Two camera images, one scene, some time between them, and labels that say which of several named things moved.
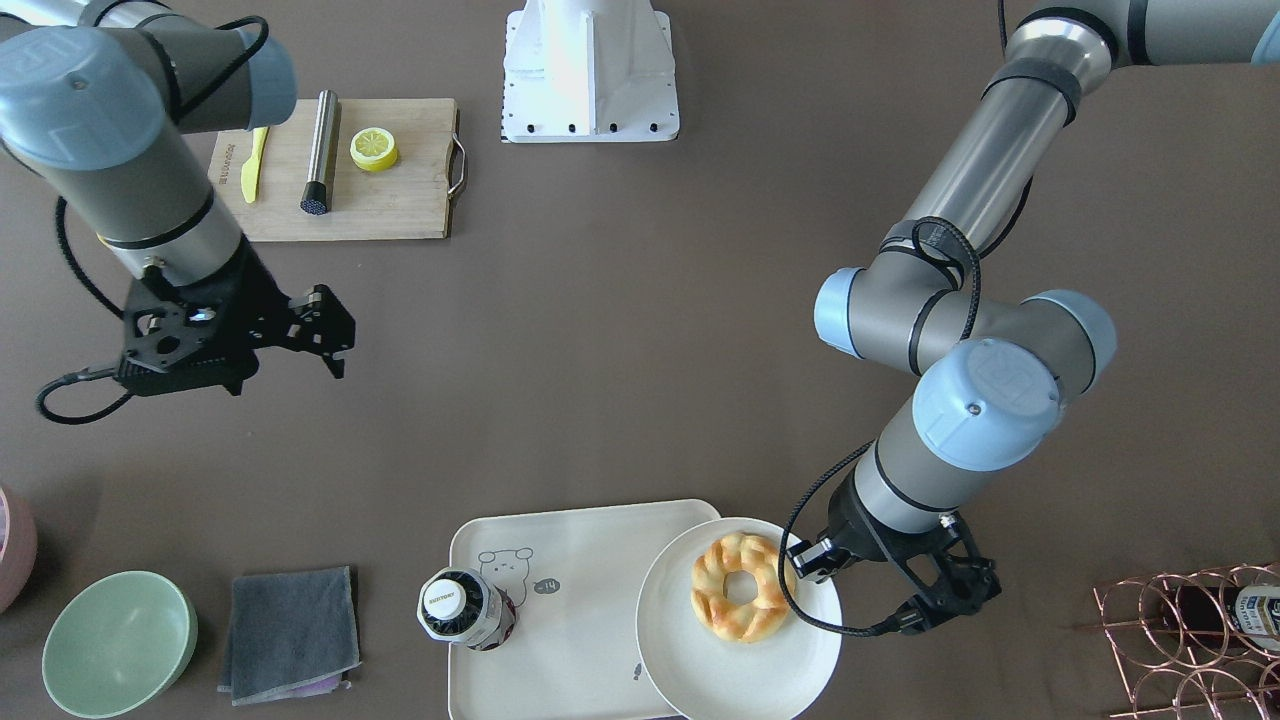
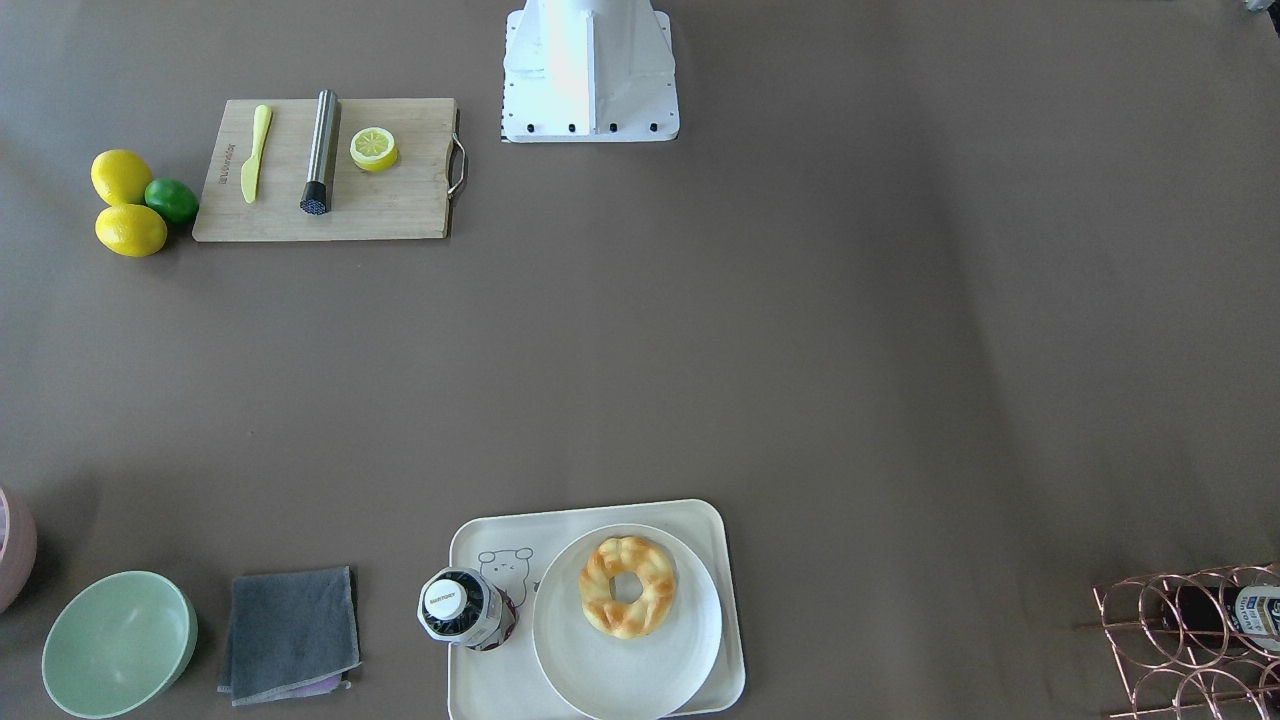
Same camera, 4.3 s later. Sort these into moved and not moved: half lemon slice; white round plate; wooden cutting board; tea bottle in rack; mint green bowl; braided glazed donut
Moved: braided glazed donut; white round plate
Not moved: tea bottle in rack; half lemon slice; wooden cutting board; mint green bowl
